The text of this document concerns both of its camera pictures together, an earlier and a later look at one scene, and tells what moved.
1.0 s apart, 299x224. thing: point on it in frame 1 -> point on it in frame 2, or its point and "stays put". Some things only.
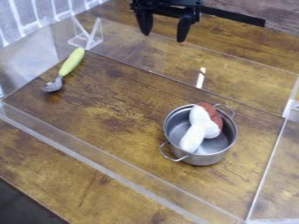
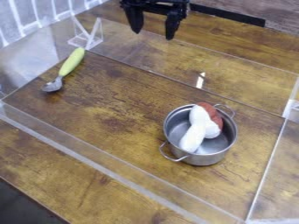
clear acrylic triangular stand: [85, 39] stays put
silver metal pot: [216, 147] stays put
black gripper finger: [144, 22] -> [134, 8]
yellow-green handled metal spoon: [53, 85] stays put
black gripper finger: [183, 25] -> [175, 14]
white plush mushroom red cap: [205, 126] stays put
